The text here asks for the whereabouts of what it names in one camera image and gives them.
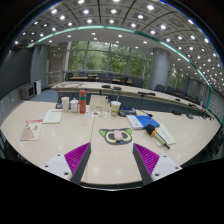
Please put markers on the white lined notepad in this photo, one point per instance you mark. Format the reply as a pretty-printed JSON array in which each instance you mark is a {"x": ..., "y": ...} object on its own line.
[{"x": 167, "y": 135}]

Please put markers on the colourful printed flyer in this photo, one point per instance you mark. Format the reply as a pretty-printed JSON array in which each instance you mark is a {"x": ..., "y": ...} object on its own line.
[{"x": 96, "y": 114}]

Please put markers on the white cardboard box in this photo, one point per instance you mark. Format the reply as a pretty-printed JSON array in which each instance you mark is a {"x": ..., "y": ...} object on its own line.
[{"x": 99, "y": 104}]

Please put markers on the black desk microphone unit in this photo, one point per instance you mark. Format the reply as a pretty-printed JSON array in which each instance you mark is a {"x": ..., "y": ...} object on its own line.
[
  {"x": 126, "y": 111},
  {"x": 59, "y": 106}
]

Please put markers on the red and white leaflet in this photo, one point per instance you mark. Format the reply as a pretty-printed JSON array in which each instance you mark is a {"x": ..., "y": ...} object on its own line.
[{"x": 31, "y": 130}]

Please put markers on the white lidded mug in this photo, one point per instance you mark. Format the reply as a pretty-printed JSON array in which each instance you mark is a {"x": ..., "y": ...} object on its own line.
[{"x": 74, "y": 106}]

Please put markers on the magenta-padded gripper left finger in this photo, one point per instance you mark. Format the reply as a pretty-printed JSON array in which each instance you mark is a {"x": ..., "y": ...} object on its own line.
[{"x": 76, "y": 159}]

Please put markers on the group of ceiling lights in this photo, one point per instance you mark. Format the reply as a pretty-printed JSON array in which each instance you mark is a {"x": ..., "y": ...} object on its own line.
[{"x": 114, "y": 11}]

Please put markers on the printed paper cup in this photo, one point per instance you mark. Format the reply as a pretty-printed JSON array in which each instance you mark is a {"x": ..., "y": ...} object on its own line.
[{"x": 115, "y": 109}]

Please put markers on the blue and white book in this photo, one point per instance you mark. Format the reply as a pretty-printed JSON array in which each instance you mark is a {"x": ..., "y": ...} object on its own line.
[{"x": 145, "y": 120}]

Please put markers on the group of office chairs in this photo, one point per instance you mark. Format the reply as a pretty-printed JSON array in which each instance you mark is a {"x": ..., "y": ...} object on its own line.
[{"x": 160, "y": 88}]

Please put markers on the pale green booklet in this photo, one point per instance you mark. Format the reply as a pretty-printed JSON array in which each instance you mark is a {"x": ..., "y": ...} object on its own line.
[{"x": 52, "y": 116}]

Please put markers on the black handheld microphone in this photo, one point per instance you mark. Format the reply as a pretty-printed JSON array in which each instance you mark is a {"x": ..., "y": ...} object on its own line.
[{"x": 150, "y": 129}]

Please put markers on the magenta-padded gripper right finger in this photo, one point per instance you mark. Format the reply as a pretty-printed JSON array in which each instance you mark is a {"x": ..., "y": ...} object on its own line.
[{"x": 148, "y": 160}]

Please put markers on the cat-shaped grey green mouse pad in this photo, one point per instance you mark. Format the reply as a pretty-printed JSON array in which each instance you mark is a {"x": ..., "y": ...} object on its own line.
[{"x": 106, "y": 136}]

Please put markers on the red drink bottle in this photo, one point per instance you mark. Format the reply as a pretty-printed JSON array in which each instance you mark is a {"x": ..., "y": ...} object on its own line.
[{"x": 82, "y": 103}]

